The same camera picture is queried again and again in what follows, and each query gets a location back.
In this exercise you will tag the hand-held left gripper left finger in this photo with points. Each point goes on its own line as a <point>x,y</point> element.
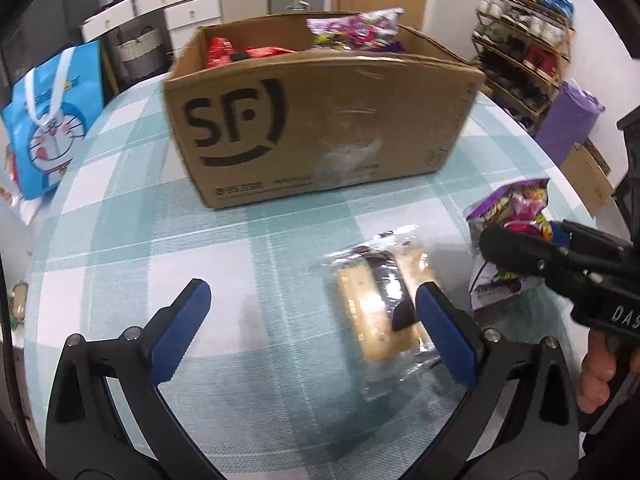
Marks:
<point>180,330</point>

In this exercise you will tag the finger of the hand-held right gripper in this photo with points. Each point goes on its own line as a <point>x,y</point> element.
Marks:
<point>562,232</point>
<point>525,255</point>

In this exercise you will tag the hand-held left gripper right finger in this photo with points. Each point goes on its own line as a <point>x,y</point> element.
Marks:
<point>445,330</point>

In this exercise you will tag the purple snack bag green label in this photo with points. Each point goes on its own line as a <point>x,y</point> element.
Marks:
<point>510,205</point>

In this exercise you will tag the clear bread packet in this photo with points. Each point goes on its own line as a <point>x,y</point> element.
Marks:
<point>365,310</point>

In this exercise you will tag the brown cardboard box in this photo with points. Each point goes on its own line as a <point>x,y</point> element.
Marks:
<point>325,110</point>

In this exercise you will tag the large purple snack bag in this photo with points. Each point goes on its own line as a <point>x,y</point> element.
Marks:
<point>355,30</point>

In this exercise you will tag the small red snack packet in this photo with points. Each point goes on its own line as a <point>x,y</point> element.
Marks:
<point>220,50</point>

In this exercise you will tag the person's right hand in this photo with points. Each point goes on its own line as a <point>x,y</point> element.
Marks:
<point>595,375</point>

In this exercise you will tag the flat brown cardboard carton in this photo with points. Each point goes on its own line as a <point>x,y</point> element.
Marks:
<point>587,180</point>

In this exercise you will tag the small beige oval object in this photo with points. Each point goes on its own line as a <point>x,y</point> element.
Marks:
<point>19,301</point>

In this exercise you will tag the rows of assorted shoes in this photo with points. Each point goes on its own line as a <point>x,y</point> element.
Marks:
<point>540,60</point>

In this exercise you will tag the wooden shoe rack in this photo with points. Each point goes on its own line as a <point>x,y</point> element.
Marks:
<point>562,50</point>

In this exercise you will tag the blue cartoon tote bag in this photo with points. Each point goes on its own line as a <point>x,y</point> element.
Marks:
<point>50,135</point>

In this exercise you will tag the woven storage basket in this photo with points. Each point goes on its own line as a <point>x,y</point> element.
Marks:
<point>137,55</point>

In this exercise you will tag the white drawer cabinet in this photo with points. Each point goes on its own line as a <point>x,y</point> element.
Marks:
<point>192,15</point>

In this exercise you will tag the grey refrigerator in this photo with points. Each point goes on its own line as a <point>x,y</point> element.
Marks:
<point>55,10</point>

